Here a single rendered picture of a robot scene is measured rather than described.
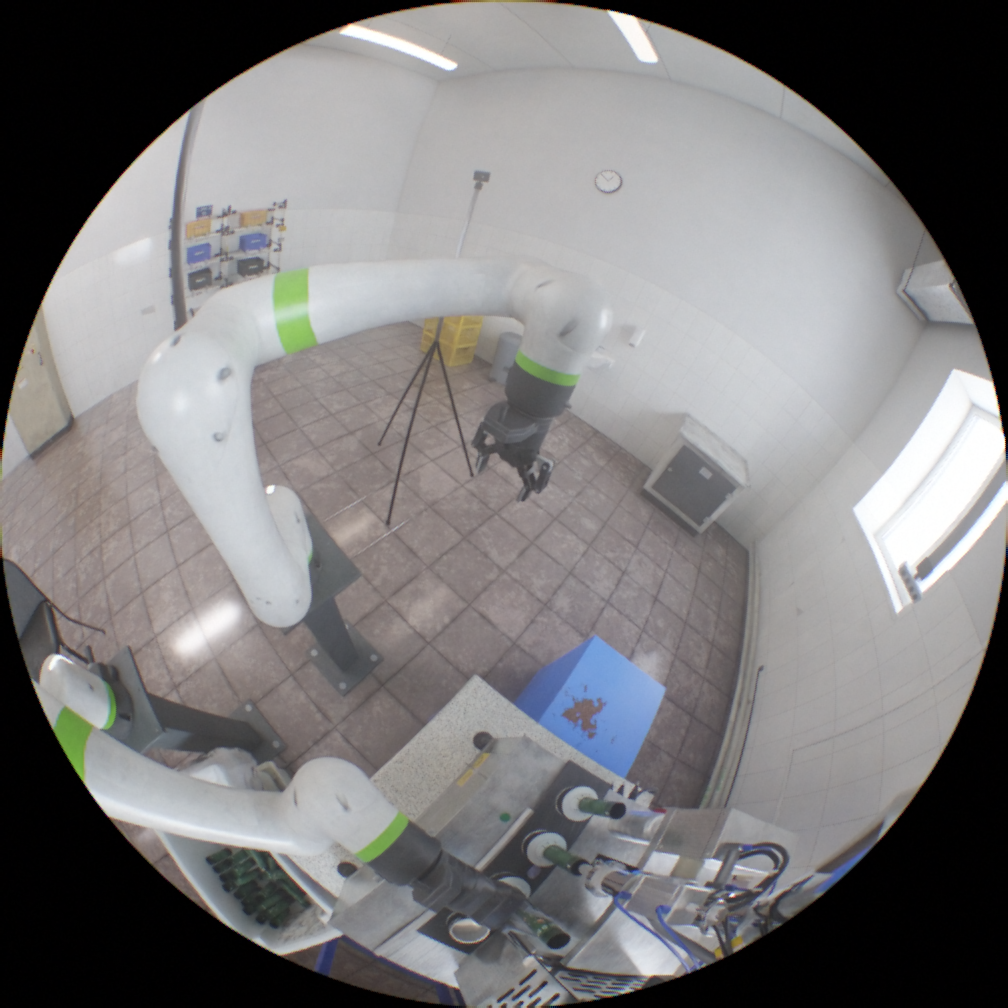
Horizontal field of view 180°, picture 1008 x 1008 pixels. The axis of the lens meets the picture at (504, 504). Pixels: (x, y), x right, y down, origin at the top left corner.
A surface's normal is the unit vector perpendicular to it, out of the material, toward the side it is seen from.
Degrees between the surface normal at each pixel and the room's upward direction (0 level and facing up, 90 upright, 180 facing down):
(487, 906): 3
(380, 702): 0
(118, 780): 52
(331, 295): 68
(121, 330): 90
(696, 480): 90
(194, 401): 74
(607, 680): 0
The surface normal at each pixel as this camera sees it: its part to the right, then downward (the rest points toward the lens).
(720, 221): -0.58, 0.46
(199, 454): 0.59, 0.75
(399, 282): 0.47, 0.35
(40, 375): 0.76, 0.60
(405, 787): 0.29, -0.65
